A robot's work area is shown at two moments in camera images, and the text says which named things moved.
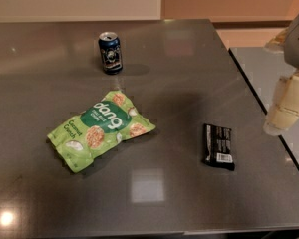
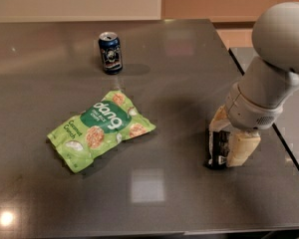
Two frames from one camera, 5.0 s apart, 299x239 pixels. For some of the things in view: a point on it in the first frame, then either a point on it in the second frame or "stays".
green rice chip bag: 112,120 stays
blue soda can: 111,51 stays
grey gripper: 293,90 -> 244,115
